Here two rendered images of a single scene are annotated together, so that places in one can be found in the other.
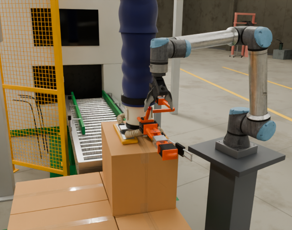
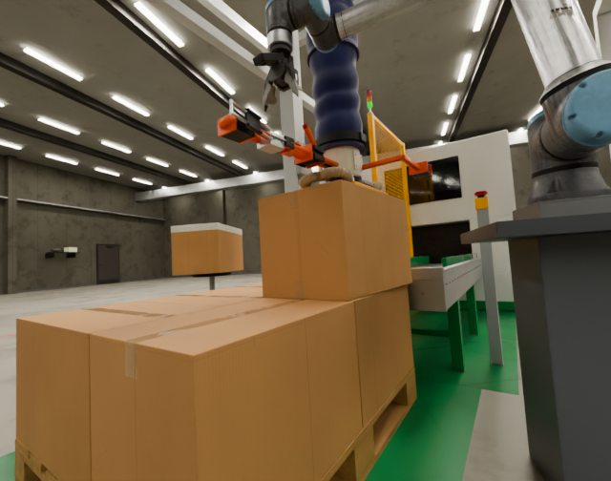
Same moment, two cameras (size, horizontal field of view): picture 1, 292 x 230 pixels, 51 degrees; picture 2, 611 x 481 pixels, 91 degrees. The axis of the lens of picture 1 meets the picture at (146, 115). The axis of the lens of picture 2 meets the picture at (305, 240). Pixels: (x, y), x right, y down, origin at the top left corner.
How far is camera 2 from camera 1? 1.63 m
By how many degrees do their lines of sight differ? 55
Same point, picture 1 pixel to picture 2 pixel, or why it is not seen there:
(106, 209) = not seen: hidden behind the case
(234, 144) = (541, 194)
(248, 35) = not seen: outside the picture
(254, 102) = (537, 51)
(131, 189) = (281, 252)
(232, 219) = (569, 413)
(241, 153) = (555, 207)
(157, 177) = (313, 233)
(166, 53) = (276, 12)
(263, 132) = (579, 106)
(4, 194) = not seen: hidden behind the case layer
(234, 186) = (544, 299)
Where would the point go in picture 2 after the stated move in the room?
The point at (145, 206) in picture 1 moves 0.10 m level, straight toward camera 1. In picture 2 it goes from (300, 287) to (277, 291)
